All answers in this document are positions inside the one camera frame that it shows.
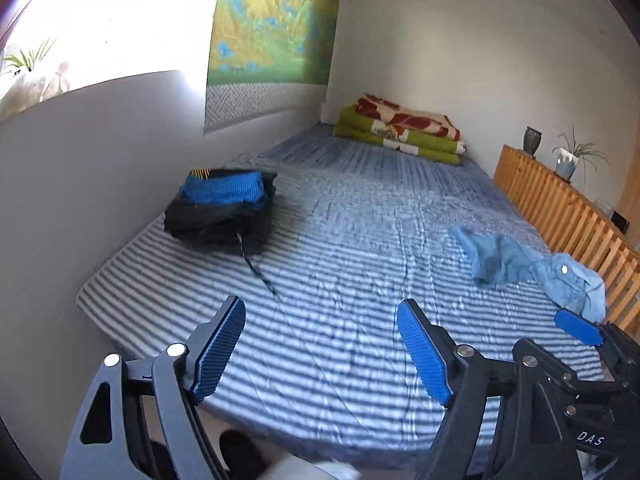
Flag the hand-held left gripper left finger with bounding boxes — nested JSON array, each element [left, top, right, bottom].
[[59, 295, 247, 480]]

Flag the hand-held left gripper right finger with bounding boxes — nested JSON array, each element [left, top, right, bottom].
[[397, 299, 573, 480]]

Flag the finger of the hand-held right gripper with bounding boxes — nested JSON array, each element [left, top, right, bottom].
[[555, 309, 640, 388]]

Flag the light blue denim garment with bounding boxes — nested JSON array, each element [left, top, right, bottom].
[[452, 226, 608, 323]]

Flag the stack of folded dark clothes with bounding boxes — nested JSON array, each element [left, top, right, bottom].
[[164, 170, 278, 296]]

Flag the striped bed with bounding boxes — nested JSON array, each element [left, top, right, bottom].
[[76, 122, 608, 466]]

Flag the white cloth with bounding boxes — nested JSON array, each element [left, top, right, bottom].
[[260, 455, 363, 480]]

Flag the potted spider plant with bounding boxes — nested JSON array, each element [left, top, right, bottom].
[[550, 122, 611, 183]]

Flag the folded red green floral blanket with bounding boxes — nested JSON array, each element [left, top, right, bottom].
[[333, 92, 468, 166]]

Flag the window sill plant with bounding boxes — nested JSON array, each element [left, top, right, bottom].
[[0, 37, 58, 91]]

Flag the wooden slatted bed rail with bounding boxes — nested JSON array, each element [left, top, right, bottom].
[[492, 144, 640, 341]]

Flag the green landscape wall poster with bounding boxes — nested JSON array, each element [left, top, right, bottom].
[[204, 0, 343, 133]]

